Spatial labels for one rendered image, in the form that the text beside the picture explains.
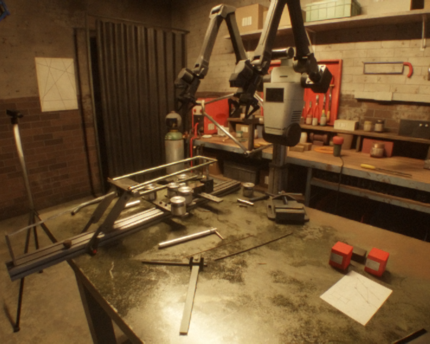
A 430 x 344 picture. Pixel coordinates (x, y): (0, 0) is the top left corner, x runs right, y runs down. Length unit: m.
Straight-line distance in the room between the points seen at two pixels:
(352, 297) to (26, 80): 3.37
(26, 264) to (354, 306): 0.78
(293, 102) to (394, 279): 1.13
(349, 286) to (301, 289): 0.12
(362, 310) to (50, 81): 3.42
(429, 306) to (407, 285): 0.07
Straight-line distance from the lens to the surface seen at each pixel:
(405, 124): 2.54
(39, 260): 0.79
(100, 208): 0.87
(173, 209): 0.86
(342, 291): 0.69
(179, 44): 3.93
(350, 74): 2.78
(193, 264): 0.69
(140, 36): 3.58
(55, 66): 3.53
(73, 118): 3.56
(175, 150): 2.80
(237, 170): 2.56
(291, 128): 1.64
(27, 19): 3.55
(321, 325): 0.60
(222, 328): 0.56
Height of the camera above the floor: 1.31
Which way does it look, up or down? 17 degrees down
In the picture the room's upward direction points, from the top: straight up
